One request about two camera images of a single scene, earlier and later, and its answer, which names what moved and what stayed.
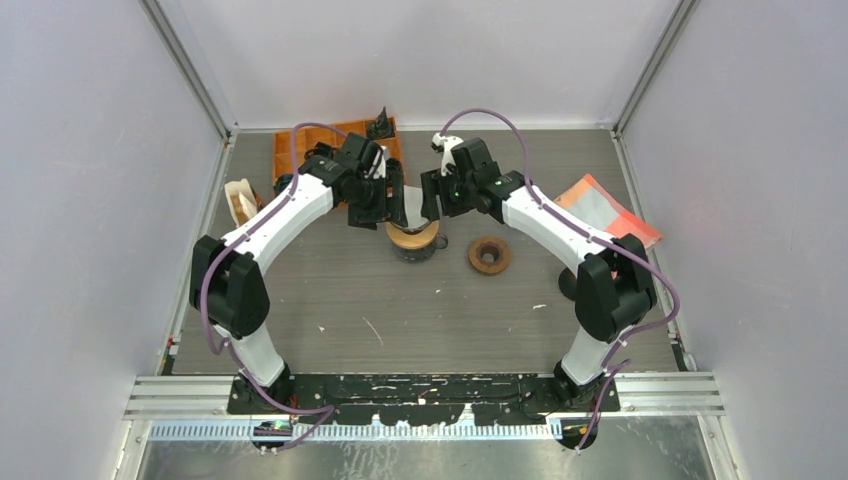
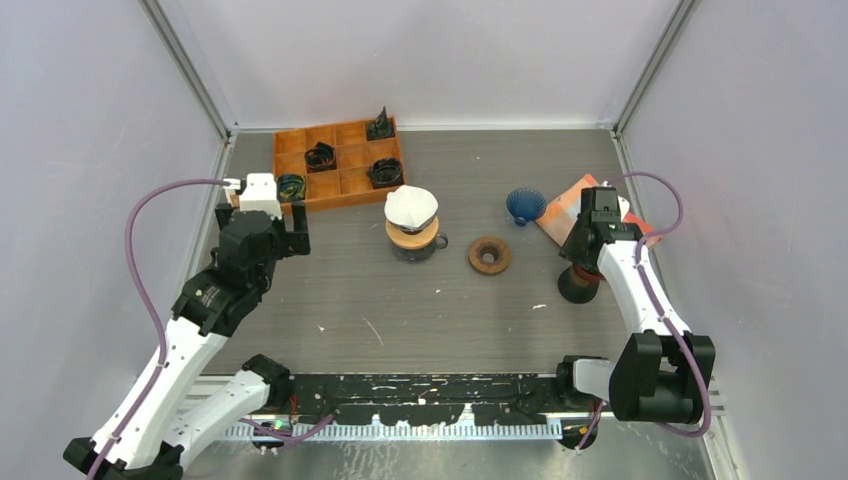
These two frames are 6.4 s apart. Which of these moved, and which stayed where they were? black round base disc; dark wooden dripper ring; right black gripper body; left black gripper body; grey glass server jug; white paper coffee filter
Moved: right black gripper body; left black gripper body
Stayed: white paper coffee filter; dark wooden dripper ring; black round base disc; grey glass server jug
